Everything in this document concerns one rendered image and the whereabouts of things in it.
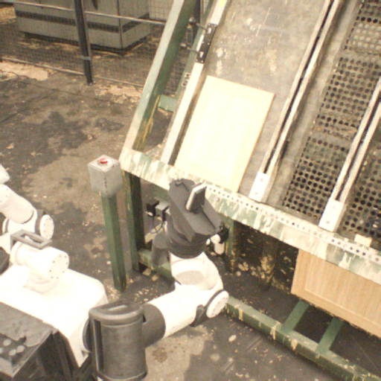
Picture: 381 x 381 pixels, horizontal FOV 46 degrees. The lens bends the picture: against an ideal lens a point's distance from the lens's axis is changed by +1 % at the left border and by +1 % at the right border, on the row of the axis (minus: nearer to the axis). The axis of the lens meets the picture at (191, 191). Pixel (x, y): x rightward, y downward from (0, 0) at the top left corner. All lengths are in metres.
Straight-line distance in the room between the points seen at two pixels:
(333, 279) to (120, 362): 1.56
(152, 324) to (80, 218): 2.48
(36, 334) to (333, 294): 1.72
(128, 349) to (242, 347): 1.68
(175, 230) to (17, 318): 0.41
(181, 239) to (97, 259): 2.28
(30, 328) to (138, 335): 0.22
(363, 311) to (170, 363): 1.02
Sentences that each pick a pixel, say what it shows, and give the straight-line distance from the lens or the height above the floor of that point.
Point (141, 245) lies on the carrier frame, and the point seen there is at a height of 0.17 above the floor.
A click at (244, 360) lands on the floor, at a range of 2.59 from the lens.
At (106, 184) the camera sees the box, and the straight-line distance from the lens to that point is 2.28.
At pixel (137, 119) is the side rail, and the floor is 1.04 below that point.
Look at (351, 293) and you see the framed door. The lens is 2.40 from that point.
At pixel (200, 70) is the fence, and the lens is 2.33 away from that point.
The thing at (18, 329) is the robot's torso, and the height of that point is 1.37.
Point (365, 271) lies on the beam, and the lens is 1.95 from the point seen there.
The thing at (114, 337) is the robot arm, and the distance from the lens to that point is 0.99.
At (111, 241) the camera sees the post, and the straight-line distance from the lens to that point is 2.59.
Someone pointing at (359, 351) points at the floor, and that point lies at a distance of 2.76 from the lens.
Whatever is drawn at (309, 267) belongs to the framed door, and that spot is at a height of 0.48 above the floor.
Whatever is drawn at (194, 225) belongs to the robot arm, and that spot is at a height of 1.65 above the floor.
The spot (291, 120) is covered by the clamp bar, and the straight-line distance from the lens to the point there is 2.04.
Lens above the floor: 2.16
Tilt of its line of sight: 37 degrees down
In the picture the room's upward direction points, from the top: straight up
